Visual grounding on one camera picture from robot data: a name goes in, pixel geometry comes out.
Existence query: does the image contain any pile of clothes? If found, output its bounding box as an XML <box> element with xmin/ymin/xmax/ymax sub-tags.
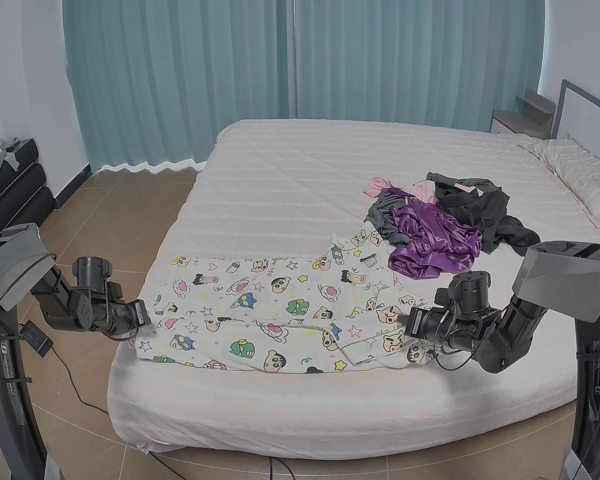
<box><xmin>364</xmin><ymin>170</ymin><xmax>542</xmax><ymax>258</ymax></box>

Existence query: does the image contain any grey bedside table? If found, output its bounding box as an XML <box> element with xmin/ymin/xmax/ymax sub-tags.
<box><xmin>491</xmin><ymin>89</ymin><xmax>556</xmax><ymax>141</ymax></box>

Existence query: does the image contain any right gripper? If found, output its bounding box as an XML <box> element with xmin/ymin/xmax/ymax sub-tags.
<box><xmin>405</xmin><ymin>306</ymin><xmax>460</xmax><ymax>346</ymax></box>

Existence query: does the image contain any white printed pyjama top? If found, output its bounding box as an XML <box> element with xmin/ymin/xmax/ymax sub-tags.
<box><xmin>132</xmin><ymin>233</ymin><xmax>438</xmax><ymax>375</ymax></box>

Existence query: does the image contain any black chest of drawers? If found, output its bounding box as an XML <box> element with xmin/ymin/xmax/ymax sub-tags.
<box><xmin>0</xmin><ymin>138</ymin><xmax>56</xmax><ymax>244</ymax></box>

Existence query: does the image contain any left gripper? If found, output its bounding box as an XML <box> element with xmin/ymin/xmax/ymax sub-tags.
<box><xmin>110</xmin><ymin>297</ymin><xmax>154</xmax><ymax>342</ymax></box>

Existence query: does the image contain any black power adapter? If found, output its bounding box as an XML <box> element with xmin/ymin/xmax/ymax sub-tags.
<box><xmin>21</xmin><ymin>320</ymin><xmax>51</xmax><ymax>358</ymax></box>

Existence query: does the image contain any blue-green curtain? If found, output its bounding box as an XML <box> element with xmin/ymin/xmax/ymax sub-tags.
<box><xmin>62</xmin><ymin>0</ymin><xmax>295</xmax><ymax>174</ymax></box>
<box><xmin>287</xmin><ymin>0</ymin><xmax>548</xmax><ymax>134</ymax></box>

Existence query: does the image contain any purple satin garment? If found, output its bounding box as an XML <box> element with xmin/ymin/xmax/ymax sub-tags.
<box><xmin>387</xmin><ymin>200</ymin><xmax>483</xmax><ymax>280</ymax></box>

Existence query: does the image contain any black cable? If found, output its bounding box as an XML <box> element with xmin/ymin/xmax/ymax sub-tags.
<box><xmin>431</xmin><ymin>343</ymin><xmax>476</xmax><ymax>372</ymax></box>
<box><xmin>49</xmin><ymin>345</ymin><xmax>110</xmax><ymax>414</ymax></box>

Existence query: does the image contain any cream pillow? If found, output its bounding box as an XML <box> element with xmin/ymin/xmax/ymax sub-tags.
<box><xmin>517</xmin><ymin>135</ymin><xmax>600</xmax><ymax>229</ymax></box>

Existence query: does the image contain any bed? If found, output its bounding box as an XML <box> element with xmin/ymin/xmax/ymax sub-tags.
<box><xmin>107</xmin><ymin>79</ymin><xmax>600</xmax><ymax>461</ymax></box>

